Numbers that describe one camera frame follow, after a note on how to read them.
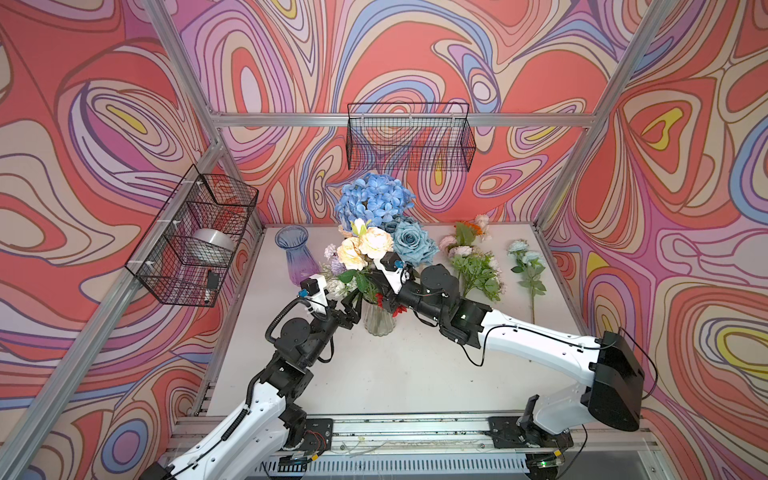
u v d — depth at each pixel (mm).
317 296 617
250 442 565
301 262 927
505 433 734
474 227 1087
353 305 650
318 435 725
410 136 960
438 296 523
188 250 720
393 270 566
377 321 853
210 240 722
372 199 605
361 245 574
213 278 734
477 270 957
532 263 1046
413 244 614
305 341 542
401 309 661
